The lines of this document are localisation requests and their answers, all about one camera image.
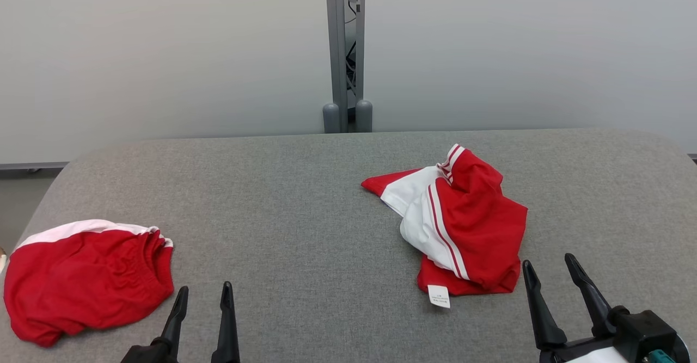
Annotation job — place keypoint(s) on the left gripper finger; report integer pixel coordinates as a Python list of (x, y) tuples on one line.
[(227, 330), (177, 319)]

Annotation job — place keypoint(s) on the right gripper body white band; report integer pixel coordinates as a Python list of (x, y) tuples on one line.
[(593, 356)]

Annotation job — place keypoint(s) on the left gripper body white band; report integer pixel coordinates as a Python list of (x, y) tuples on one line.
[(150, 353)]

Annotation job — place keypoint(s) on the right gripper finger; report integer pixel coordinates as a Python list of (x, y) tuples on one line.
[(593, 303), (544, 319)]

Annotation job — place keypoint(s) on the red white basketball shorts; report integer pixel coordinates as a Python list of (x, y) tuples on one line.
[(87, 281)]

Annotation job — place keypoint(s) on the red white basketball jersey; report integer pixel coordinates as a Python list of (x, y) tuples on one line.
[(479, 221)]

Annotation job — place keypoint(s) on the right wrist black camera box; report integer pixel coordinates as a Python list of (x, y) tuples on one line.
[(648, 330)]

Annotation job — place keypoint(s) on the grey cylinder post foot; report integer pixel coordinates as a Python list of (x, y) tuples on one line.
[(364, 117), (331, 119)]

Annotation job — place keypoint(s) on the grey metal partition post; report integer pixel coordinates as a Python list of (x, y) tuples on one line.
[(337, 53)]

